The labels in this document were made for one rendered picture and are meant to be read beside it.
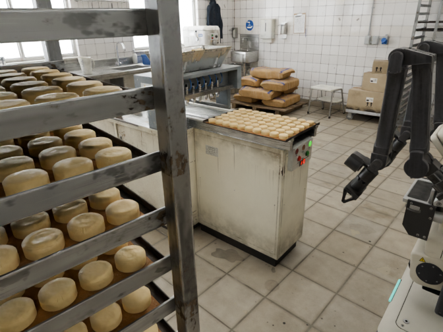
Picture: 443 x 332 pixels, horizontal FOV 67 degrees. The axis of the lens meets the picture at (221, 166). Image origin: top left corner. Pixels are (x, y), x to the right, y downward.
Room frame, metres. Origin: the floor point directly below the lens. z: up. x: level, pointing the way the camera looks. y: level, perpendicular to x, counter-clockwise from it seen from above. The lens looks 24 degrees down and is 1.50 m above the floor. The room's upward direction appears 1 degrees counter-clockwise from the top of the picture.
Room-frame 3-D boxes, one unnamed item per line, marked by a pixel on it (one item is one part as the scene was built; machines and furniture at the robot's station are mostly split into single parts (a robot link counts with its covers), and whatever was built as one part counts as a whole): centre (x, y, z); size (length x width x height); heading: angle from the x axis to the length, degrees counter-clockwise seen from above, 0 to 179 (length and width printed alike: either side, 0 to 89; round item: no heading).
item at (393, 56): (1.17, -0.61, 1.18); 0.11 x 0.06 x 0.43; 140
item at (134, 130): (2.68, 0.56, 0.42); 1.28 x 0.72 x 0.84; 49
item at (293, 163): (1.80, -0.46, 0.77); 0.24 x 0.04 x 0.14; 139
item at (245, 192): (2.04, -0.19, 0.45); 0.70 x 0.34 x 0.90; 49
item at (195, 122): (2.33, 0.38, 0.87); 2.01 x 0.03 x 0.07; 49
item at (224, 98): (2.37, 0.20, 1.01); 0.72 x 0.33 x 0.34; 139
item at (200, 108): (2.55, 0.19, 0.87); 2.01 x 0.03 x 0.07; 49
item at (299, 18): (6.24, -1.41, 1.37); 0.27 x 0.02 x 0.40; 47
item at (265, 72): (5.92, -0.90, 0.62); 0.72 x 0.42 x 0.17; 53
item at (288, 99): (5.74, -1.08, 0.19); 0.72 x 0.42 x 0.15; 141
